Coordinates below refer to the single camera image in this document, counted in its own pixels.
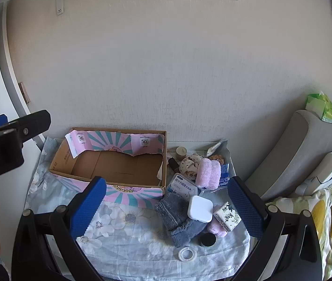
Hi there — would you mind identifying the green wipes packet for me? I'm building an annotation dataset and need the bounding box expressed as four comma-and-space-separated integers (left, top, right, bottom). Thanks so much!
305, 91, 332, 123

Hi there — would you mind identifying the silver foil bag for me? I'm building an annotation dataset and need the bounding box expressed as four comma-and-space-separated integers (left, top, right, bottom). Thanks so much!
207, 140, 231, 164

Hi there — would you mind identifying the white window frame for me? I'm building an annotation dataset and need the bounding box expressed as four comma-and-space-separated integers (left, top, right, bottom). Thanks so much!
0, 1, 47, 153

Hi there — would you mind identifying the grey fuzzy cloth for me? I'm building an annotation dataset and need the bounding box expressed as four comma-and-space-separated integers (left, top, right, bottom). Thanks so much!
154, 192, 210, 248

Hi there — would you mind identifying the white brown-dotted cloth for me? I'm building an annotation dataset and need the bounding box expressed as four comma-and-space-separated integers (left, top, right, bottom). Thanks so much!
180, 154, 204, 182

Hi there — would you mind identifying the white pillow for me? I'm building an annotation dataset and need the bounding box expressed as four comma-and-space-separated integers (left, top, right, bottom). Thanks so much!
295, 149, 332, 196

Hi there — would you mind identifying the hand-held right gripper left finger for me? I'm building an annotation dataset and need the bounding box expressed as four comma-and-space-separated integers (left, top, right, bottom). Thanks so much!
11, 176, 107, 281

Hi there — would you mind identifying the yellow floral blanket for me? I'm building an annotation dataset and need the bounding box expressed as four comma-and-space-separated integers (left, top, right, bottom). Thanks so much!
267, 180, 332, 280

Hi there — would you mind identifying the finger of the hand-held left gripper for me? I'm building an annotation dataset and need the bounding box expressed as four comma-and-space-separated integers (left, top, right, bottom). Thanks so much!
0, 110, 51, 145

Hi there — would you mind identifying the grey pillow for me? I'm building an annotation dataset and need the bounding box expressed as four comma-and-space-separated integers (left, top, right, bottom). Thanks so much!
245, 110, 332, 201

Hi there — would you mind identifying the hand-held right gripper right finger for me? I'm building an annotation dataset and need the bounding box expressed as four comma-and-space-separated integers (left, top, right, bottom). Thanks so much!
227, 176, 322, 281

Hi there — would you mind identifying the clear tape roll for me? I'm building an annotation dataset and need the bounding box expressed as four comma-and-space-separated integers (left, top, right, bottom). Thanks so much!
178, 247, 198, 262

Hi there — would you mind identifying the light blue floral cloth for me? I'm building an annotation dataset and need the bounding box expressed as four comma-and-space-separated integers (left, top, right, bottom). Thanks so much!
26, 137, 251, 280

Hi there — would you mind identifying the small brown block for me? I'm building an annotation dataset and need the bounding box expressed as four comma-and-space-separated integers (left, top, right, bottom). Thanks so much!
19, 82, 31, 103

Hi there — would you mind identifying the black round jar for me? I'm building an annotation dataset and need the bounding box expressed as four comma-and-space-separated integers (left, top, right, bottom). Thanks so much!
199, 233, 217, 248

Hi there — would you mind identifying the white packet with blue label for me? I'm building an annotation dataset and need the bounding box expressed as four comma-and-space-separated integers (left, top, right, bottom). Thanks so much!
166, 173, 203, 200

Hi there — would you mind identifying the pink fuzzy sock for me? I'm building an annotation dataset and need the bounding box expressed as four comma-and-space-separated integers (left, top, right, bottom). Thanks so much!
195, 157, 221, 190
207, 219, 229, 237

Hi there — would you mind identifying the pink-lined cardboard box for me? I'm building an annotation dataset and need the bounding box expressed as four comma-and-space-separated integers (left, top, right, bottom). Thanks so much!
49, 127, 167, 210

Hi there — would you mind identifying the small brown bottle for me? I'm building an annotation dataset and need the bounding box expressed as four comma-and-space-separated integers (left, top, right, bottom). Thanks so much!
168, 157, 181, 174

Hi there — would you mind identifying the floral print tissue packet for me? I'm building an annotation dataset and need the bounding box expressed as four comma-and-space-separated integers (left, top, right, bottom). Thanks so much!
213, 201, 241, 232

